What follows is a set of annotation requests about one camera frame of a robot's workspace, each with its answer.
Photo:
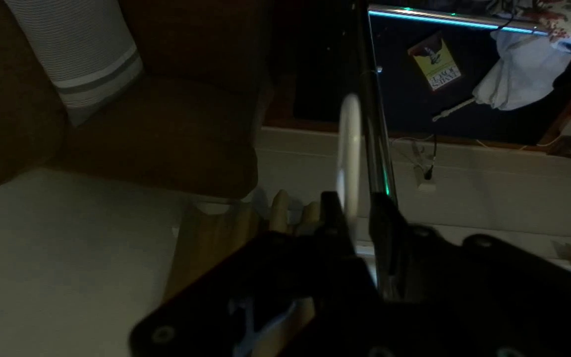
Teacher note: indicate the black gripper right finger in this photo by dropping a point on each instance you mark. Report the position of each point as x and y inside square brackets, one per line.
[496, 304]

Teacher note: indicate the white wall outlet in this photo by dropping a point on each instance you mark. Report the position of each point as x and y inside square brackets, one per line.
[424, 179]

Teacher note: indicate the olive window curtain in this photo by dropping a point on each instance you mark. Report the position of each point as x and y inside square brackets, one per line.
[218, 238]

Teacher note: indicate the white grey striped cushion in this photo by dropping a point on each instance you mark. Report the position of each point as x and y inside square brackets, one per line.
[79, 52]

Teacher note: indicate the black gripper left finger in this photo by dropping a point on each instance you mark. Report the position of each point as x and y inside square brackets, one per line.
[266, 298]

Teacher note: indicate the yellow white paper tag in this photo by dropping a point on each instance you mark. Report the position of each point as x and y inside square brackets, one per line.
[436, 62]

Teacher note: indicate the chrome clothes rack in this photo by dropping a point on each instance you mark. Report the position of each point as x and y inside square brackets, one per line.
[375, 119]

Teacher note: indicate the white crumpled cloth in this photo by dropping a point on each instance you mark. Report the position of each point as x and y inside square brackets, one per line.
[519, 72]

